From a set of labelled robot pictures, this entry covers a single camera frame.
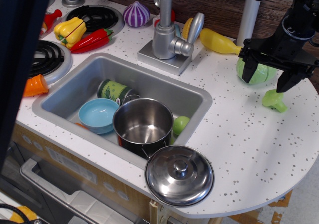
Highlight silver oven door handle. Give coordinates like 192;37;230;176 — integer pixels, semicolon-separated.
20;158;143;224

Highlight red toy ketchup bottle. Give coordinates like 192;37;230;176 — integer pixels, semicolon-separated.
40;9;62;36

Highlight grey metal pole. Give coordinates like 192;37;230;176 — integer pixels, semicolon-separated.
236;0;260;47

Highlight purple striped toy onion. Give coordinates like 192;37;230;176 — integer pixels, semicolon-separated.
123;1;150;27

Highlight red toy chili pepper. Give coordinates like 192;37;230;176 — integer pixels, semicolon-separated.
70;28;114;54

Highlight yellow object on floor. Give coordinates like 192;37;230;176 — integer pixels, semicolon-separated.
9;206;38;224

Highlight green pea can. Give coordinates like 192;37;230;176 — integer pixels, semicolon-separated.
97;79;137;105

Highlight stainless steel pot lid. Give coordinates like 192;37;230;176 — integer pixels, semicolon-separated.
145;145;214;207

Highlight yellow toy bell pepper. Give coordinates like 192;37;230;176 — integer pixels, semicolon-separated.
54;17;87;49

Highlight yellow toy squash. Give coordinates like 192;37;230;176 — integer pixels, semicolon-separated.
199;28;242;55

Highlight green toy broccoli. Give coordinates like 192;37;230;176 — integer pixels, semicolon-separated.
262;89;288;113

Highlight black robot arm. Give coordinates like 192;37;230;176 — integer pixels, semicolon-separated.
239;0;319;93

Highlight yellow toy corn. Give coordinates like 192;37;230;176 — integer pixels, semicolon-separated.
182;17;193;39

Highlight back right stove burner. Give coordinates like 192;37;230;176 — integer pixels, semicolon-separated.
62;5;125;35

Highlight light blue bowl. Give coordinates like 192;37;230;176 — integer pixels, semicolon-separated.
78;98;119;134

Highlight red toy tomato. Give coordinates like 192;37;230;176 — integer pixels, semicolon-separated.
152;9;175;27

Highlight grey stove knob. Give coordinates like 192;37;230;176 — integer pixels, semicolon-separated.
62;0;85;8

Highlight green toy cabbage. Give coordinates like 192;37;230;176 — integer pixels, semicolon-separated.
236;58;277;84

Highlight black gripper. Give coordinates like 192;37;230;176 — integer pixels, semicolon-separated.
239;36;319;93

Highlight orange toy carrot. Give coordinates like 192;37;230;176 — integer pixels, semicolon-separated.
23;74;49;97

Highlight front left stove burner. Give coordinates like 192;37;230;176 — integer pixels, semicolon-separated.
28;40;73;85

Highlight silver toy faucet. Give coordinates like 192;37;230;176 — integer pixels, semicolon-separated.
137;0;205;75

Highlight stove burner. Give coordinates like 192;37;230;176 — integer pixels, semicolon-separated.
62;5;125;35
28;40;73;85

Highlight green toy apple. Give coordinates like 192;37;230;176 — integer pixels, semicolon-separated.
172;116;190;136

